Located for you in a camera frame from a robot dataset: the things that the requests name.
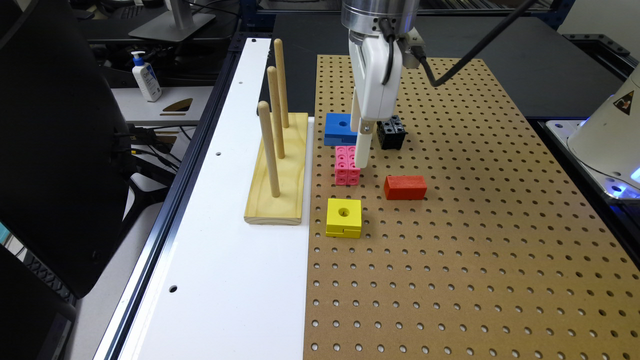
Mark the silver monitor stand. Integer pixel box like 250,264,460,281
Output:
128,0,216,42

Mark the red rectangular block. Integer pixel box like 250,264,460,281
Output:
384,175,427,200

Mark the white board panel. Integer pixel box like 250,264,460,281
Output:
119,38,308,359

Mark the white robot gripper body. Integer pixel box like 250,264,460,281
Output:
349,32,403,121

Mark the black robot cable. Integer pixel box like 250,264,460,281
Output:
378,0,539,88

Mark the pink studded block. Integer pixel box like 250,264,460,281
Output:
334,146,360,186

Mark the white lotion pump bottle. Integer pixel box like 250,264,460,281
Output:
131,51,162,102

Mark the black studded block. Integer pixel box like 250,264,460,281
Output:
377,115,407,150

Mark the front wooden peg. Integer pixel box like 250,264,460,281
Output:
257,101,280,198

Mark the middle wooden peg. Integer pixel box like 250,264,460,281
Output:
267,66,285,159

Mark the yellow block with hole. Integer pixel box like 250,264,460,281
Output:
325,198,362,238

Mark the wooden peg stand base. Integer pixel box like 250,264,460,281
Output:
244,113,308,225

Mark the rear wooden peg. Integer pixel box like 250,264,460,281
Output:
273,38,289,128

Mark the brown pegboard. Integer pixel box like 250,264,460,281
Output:
304,55,639,359

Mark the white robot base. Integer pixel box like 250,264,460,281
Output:
546,70,639,200

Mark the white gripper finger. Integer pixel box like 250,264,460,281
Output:
354,119,373,168
350,90,361,132

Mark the wooden peg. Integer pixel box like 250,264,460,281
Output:
267,66,285,159
273,38,289,128
257,101,280,198

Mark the blue block with hole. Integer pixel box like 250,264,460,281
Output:
324,113,357,146

